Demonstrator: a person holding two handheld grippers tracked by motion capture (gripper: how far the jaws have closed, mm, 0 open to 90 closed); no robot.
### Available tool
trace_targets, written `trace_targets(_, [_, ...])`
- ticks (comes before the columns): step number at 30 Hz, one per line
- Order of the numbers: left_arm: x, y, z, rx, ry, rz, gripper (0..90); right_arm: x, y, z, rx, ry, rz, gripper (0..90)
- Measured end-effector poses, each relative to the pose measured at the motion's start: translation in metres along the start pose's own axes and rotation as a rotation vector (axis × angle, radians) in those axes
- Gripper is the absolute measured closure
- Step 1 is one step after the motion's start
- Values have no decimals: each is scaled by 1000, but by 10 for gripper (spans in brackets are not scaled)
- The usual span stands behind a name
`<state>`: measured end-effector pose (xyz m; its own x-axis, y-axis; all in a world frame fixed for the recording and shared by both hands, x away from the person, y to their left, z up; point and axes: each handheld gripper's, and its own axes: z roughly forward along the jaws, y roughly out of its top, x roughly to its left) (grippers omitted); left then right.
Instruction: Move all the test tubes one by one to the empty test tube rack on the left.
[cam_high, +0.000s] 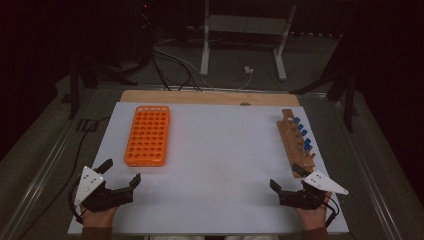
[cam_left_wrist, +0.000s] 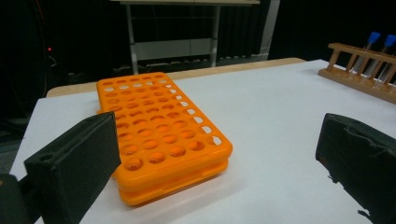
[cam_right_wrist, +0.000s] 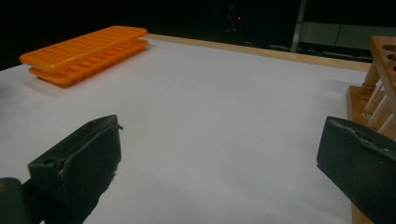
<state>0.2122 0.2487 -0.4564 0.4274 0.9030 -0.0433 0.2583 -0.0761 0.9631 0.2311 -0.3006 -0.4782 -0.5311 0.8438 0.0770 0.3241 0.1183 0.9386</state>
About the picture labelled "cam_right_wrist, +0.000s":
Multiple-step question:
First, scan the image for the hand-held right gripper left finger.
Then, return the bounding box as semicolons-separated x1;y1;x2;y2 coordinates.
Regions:
27;114;124;224

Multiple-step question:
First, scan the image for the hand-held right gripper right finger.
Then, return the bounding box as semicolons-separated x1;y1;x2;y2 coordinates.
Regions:
316;116;396;224

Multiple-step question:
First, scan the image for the wooden test tube rack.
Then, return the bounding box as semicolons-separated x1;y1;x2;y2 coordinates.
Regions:
346;35;396;224

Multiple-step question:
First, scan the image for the orange plastic test tube rack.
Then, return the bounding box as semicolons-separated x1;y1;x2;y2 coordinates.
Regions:
19;25;149;89

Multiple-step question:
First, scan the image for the white table mat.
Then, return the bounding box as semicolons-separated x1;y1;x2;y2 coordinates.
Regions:
0;38;372;224

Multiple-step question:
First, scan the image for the grey metal stand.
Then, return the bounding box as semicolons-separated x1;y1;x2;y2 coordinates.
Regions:
290;0;396;54

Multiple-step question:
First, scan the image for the dark equipment with red light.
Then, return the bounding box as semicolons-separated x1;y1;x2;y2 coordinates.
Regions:
218;0;251;41

